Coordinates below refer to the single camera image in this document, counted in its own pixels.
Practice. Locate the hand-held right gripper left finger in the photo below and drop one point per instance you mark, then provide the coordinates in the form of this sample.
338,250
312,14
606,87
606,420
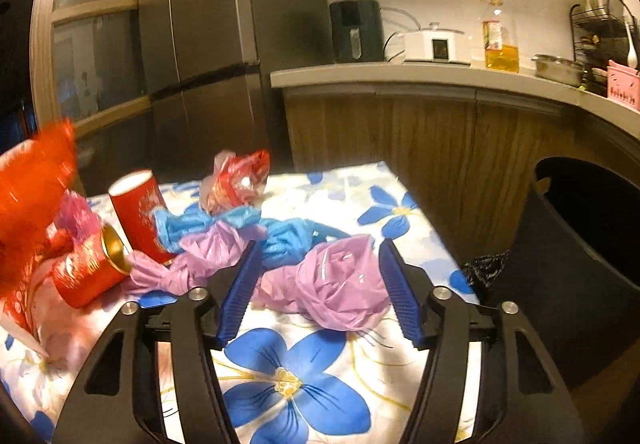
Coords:
240,294

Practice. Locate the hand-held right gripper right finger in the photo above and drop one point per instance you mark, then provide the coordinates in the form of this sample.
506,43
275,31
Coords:
400,294

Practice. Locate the round purple plastic bag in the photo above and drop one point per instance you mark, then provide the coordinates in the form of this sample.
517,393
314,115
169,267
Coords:
340,284

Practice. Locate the red and white plastic bag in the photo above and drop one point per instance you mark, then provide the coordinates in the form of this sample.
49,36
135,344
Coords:
235,189

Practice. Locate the red canister with white interior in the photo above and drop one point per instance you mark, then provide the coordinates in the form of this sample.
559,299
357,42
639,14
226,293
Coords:
140,219

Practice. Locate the black trash bin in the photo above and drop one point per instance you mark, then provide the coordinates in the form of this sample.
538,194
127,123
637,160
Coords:
540,264

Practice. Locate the red printed plastic bag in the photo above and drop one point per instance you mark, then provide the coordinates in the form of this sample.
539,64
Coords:
30,194

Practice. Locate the twisted purple plastic bag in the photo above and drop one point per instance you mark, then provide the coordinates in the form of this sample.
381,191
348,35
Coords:
210,249

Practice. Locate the blue plastic bag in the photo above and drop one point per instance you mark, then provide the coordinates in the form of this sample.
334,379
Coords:
285,244
180,226

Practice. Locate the black plastic bag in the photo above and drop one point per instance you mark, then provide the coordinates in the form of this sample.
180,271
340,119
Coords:
482,269

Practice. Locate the blue floral tablecloth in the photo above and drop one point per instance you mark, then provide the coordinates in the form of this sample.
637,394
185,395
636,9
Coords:
310,374

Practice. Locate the red can with gold interior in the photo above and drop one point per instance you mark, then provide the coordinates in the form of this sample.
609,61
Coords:
82,274

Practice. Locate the wooden kitchen counter cabinet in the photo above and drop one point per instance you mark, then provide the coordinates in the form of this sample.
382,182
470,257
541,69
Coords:
400,133

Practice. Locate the small pink plastic bag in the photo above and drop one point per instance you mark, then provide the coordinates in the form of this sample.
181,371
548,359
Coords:
75,221

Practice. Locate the white electric cooker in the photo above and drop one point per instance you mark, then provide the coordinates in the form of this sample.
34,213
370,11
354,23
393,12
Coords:
435,46

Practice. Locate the cooking oil bottle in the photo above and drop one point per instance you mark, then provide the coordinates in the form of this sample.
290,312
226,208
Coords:
500,58

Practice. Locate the black air fryer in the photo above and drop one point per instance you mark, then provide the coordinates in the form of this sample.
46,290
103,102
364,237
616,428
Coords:
355,31

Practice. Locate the dark steel refrigerator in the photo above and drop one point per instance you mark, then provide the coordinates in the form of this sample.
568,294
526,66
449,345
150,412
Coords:
225,23

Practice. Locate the steel pot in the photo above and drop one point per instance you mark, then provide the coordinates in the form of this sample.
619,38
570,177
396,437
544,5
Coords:
557,68

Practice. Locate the wooden framed glass door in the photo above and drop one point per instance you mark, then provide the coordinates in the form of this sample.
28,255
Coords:
95,48

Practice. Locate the pink box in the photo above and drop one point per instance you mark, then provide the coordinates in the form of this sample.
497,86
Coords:
622,88

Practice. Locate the black dish rack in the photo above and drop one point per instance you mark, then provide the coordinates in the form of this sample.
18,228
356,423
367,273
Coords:
582,31

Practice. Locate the white spoon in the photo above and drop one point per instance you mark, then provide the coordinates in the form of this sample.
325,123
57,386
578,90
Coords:
632,53

